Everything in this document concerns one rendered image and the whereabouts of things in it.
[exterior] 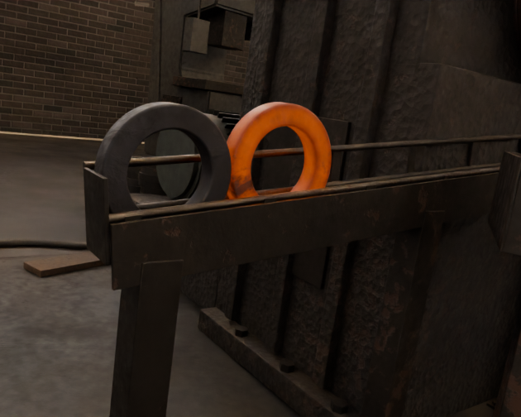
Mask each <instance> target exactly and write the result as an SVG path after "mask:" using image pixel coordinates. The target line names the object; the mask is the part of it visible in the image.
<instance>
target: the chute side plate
mask: <svg viewBox="0 0 521 417"><path fill-rule="evenodd" d="M498 175H499V172H496V173H489V174H483V175H472V176H465V177H459V178H452V179H446V180H434V181H428V182H421V183H415V184H408V185H396V186H390V187H384V188H378V189H365V190H359V191H352V192H346V193H340V194H328V195H322V196H315V197H309V198H302V199H291V200H284V201H278V202H271V203H265V204H253V205H247V206H241V207H234V208H222V209H215V210H209V211H202V212H197V213H185V214H178V215H172V216H165V217H159V218H147V219H141V220H134V221H128V222H121V223H111V224H110V239H111V268H112V290H120V289H125V288H129V287H133V286H137V285H140V278H141V263H142V262H146V261H170V260H184V265H183V273H182V276H188V275H192V274H197V273H201V272H205V271H213V270H216V269H221V268H225V267H229V266H237V265H241V264H245V263H249V262H253V261H261V260H265V259H270V258H273V257H278V256H285V255H289V254H294V253H298V252H305V251H309V250H313V249H318V248H322V247H329V246H333V245H337V244H342V243H346V242H354V241H358V240H361V239H366V238H370V237H378V236H382V235H386V234H390V233H394V232H402V231H406V230H410V229H415V228H421V227H422V226H423V220H424V215H425V212H426V211H445V214H444V219H443V223H445V222H450V221H454V220H458V219H463V218H470V217H474V216H478V215H482V214H487V213H490V209H491V205H492V201H493V198H494V193H495V187H496V183H497V179H498Z"/></svg>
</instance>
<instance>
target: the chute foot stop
mask: <svg viewBox="0 0 521 417"><path fill-rule="evenodd" d="M84 202H85V223H86V243H87V248H88V249H89V250H90V251H91V252H92V253H93V254H94V255H95V256H96V257H97V258H98V259H99V260H100V261H101V262H103V263H104V264H105V265H106V266H108V265H111V262H110V232H109V203H108V178H106V177H104V176H102V175H100V174H99V173H97V172H95V171H93V170H91V169H89V168H88V167H86V168H84Z"/></svg>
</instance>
